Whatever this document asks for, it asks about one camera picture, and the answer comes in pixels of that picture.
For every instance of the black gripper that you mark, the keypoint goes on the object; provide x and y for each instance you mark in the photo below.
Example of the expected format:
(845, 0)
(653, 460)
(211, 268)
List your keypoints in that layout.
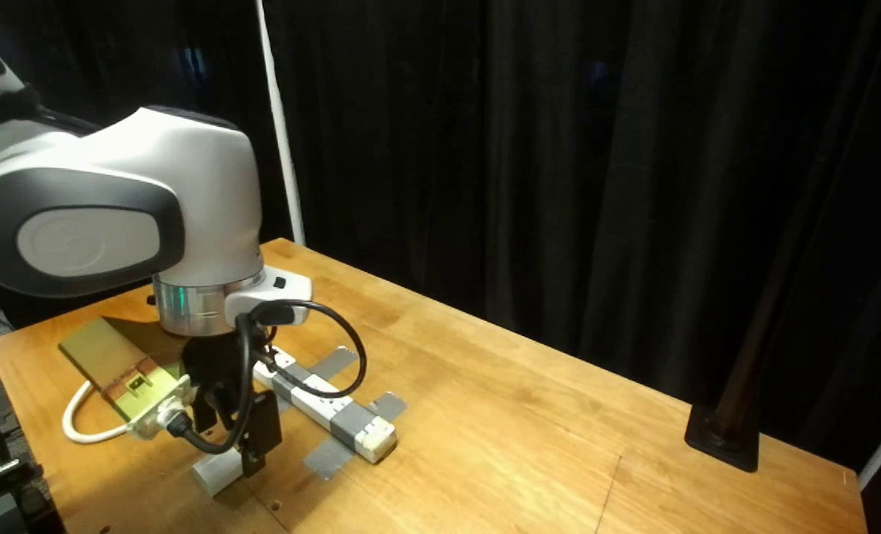
(217, 372)

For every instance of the white charger head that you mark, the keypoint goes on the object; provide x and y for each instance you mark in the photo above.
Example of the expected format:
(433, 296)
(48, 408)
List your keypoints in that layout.
(217, 474)

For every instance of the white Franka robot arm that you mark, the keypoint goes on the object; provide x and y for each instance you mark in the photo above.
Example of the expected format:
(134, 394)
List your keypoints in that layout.
(113, 197)

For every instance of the black curtain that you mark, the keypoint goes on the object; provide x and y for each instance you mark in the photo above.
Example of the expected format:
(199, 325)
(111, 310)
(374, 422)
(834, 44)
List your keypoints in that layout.
(558, 149)

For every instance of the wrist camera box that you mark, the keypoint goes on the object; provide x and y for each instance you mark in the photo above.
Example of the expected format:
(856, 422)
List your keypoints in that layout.
(153, 394)

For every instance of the wooden camera mount plate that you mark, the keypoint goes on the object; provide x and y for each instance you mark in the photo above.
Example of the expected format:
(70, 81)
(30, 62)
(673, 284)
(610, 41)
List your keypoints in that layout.
(99, 344)

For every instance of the black stand post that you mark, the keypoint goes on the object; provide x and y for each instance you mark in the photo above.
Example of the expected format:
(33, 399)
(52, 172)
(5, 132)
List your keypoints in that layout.
(722, 434)

